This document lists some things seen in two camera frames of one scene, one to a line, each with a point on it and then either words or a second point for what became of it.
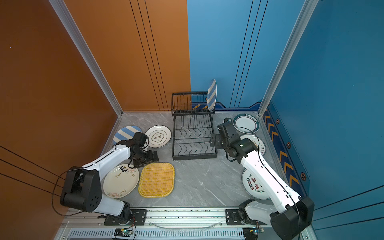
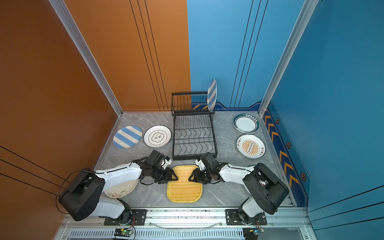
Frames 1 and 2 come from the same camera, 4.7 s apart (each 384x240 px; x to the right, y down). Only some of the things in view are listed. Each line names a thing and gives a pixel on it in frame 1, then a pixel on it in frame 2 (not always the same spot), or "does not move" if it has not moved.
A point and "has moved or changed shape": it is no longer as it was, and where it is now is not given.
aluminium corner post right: (307, 8) does not move
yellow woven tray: (156, 180) has moved or changed shape
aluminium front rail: (159, 224) does not move
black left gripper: (139, 164) → (169, 176)
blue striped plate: (212, 95) does not move
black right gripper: (218, 138) → (196, 177)
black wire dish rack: (192, 125) does not move
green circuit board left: (123, 232) does not move
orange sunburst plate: (259, 143) does not move
